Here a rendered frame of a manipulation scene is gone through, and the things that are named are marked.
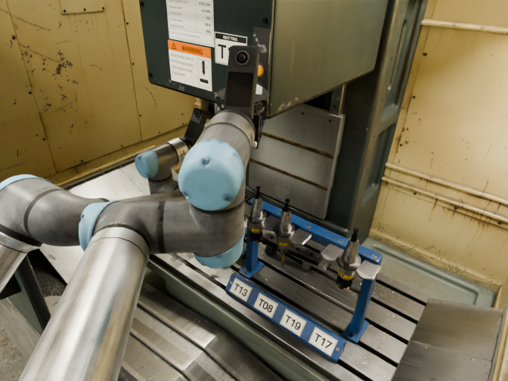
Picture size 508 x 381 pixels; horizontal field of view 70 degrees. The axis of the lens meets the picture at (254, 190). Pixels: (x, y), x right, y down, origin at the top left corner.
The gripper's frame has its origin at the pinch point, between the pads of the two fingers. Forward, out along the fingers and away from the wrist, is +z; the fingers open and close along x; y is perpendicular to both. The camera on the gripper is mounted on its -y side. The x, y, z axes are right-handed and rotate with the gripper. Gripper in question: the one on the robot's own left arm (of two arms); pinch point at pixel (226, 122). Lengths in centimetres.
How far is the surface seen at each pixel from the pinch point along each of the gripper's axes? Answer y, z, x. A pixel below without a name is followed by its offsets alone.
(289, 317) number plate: 50, -18, 44
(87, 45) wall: -10, 6, -101
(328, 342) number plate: 50, -17, 58
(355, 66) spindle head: -18.6, 28.3, 30.9
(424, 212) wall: 60, 82, 54
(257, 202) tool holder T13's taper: 16.5, -11.2, 23.7
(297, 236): 23.0, -10.1, 38.9
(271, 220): 23.1, -9.0, 27.6
